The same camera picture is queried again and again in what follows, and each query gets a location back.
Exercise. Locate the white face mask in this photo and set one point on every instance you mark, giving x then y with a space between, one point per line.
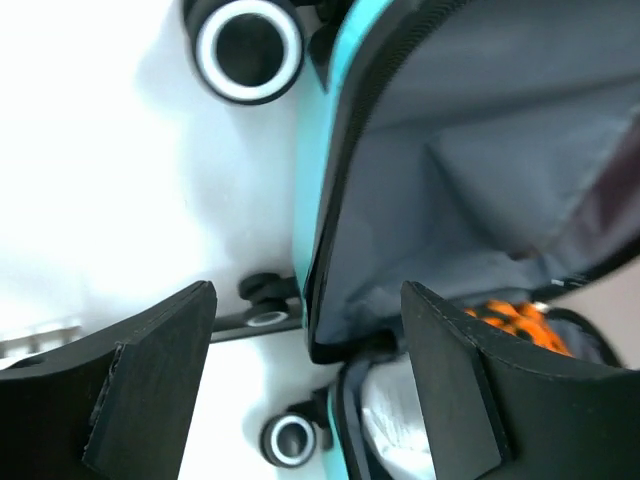
393 422

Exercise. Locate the aluminium frame rail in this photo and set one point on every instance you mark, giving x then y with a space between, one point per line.
29 342

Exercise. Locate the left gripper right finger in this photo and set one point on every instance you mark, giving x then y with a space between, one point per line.
498 407

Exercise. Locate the orange patterned plush blanket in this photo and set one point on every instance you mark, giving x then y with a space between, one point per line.
524 321

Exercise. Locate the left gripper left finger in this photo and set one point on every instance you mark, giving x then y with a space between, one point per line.
116 404

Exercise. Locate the teal pink suitcase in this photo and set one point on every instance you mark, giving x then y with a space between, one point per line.
483 149

